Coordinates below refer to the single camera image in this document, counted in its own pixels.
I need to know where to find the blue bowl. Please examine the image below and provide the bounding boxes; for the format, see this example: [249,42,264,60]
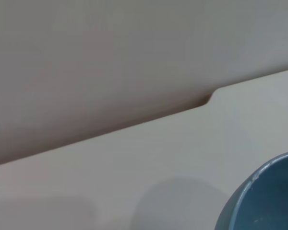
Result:
[215,150,288,230]

